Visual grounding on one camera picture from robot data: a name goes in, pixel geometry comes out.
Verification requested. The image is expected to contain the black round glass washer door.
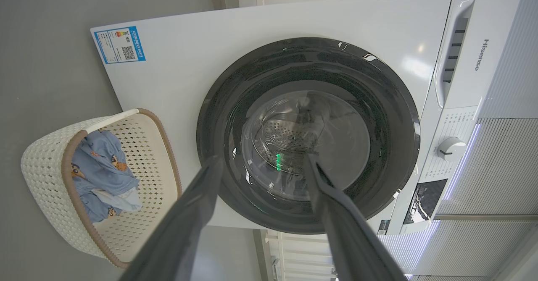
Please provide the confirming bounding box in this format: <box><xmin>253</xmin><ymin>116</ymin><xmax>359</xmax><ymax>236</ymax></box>
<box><xmin>196</xmin><ymin>37</ymin><xmax>421</xmax><ymax>234</ymax></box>

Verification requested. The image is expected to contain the white front-load washing machine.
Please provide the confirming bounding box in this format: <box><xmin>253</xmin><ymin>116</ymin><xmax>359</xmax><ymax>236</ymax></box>
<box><xmin>90</xmin><ymin>0</ymin><xmax>522</xmax><ymax>235</ymax></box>

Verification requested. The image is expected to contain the white detergent drawer front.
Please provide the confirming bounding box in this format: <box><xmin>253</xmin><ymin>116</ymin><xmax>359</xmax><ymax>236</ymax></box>
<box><xmin>434</xmin><ymin>0</ymin><xmax>522</xmax><ymax>110</ymax></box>

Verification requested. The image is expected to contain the cream perforated laundry basket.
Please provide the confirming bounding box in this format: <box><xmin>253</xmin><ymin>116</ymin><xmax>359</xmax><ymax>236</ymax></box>
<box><xmin>21</xmin><ymin>108</ymin><xmax>183</xmax><ymax>269</ymax></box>

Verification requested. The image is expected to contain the stainless steel washing machine drum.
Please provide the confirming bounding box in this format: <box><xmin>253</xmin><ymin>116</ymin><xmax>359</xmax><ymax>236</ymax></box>
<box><xmin>260</xmin><ymin>118</ymin><xmax>325</xmax><ymax>176</ymax></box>

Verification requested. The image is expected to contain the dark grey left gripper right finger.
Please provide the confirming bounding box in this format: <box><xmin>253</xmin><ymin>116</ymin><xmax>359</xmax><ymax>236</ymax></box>
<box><xmin>303</xmin><ymin>153</ymin><xmax>407</xmax><ymax>281</ymax></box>

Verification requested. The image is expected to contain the blue energy label sticker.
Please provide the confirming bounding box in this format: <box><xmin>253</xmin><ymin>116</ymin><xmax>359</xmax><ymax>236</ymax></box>
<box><xmin>93</xmin><ymin>26</ymin><xmax>146</xmax><ymax>65</ymax></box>

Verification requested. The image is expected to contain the blue bear print garment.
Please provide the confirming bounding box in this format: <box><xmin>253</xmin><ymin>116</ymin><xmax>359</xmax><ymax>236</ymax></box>
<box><xmin>71</xmin><ymin>130</ymin><xmax>140</xmax><ymax>223</ymax></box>

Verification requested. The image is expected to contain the white orange print garment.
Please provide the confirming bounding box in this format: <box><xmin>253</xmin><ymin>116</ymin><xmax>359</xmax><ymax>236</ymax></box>
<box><xmin>92</xmin><ymin>186</ymin><xmax>142</xmax><ymax>212</ymax></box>

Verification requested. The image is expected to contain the white control knob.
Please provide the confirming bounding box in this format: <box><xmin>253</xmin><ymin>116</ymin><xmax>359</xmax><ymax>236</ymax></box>
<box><xmin>436</xmin><ymin>137</ymin><xmax>467</xmax><ymax>162</ymax></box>

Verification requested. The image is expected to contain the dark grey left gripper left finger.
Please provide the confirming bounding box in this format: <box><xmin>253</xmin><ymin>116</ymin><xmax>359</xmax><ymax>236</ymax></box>
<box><xmin>119</xmin><ymin>155</ymin><xmax>224</xmax><ymax>281</ymax></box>

